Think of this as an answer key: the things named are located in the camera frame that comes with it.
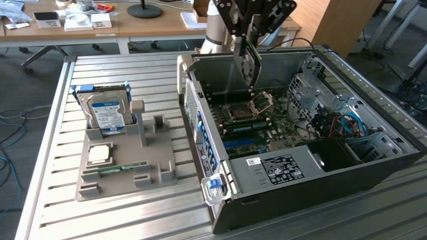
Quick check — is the graphics card with metal bracket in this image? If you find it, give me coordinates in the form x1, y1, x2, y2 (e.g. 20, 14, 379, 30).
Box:
231, 14, 264, 89

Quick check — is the small cardboard box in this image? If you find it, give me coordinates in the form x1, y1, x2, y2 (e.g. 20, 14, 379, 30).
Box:
192, 0, 211, 18

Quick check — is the white paper stack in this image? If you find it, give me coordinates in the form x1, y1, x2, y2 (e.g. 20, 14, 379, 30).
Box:
180, 11, 208, 31

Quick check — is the black lamp base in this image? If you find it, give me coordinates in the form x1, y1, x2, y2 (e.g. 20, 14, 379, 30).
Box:
125, 0, 164, 19

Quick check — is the silver drive cage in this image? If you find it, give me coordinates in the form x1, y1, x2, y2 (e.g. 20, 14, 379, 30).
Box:
287, 72, 360, 121

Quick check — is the red and orange item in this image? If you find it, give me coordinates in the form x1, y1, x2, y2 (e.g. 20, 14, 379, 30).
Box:
96, 2, 117, 13

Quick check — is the plain white box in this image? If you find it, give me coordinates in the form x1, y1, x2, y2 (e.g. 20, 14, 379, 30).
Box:
89, 12, 112, 29

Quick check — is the crumpled plastic packaging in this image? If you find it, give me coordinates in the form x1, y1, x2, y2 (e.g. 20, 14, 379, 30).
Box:
69, 0, 97, 13

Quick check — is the flat white box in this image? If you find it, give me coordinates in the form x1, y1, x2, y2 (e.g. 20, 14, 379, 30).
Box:
63, 19, 95, 33

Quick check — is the large white tape roll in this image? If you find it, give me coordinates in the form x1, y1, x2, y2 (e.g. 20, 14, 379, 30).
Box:
64, 13, 89, 26

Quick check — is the green motherboard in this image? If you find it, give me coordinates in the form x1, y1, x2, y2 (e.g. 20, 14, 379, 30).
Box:
205, 87, 318, 161

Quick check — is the long blue expansion slot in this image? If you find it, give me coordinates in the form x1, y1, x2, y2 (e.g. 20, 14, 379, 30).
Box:
221, 138, 256, 149

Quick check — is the grey chipset heatsink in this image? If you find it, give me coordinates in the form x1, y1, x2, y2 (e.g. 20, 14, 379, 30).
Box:
268, 141, 291, 152

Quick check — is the hard disk in blue caddy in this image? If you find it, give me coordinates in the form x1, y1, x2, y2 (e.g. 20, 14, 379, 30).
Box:
69, 81, 133, 136

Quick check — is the white box with black top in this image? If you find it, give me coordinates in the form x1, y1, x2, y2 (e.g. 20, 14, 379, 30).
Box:
32, 11, 61, 29

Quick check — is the silver disk bay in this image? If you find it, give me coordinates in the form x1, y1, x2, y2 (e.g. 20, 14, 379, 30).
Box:
344, 131, 404, 163

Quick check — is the grey power supply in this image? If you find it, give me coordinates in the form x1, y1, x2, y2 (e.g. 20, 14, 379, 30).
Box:
228, 146, 327, 194

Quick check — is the grey parts rack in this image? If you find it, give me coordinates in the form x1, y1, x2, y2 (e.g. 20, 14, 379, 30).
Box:
75, 99, 180, 202

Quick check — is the white and yellow card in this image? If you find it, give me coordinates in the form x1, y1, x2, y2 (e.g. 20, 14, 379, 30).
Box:
4, 22, 31, 30

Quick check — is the grey plastic bag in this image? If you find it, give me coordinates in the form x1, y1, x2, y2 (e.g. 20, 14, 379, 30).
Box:
0, 0, 33, 24

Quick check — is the silver CPU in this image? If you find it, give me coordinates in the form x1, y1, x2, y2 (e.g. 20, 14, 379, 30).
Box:
88, 145, 111, 165

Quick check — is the green RAM stick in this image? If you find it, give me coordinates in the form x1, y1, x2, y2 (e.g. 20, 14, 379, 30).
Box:
83, 161, 149, 175

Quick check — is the black open PC case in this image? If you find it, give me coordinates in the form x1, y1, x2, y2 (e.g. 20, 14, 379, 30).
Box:
176, 44, 427, 235

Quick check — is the black power cable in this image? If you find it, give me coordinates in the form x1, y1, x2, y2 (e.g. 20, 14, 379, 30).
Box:
266, 36, 335, 55

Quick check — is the white desk frame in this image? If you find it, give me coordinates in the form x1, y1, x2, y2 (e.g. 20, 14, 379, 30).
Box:
364, 0, 427, 51

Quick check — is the blue wire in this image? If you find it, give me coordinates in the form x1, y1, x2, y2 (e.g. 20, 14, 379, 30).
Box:
335, 112, 368, 138

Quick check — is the grey floor cable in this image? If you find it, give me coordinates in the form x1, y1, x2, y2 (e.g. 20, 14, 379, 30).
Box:
0, 104, 52, 120

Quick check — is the blue floor cable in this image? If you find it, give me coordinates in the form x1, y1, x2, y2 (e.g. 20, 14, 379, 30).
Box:
0, 119, 27, 216

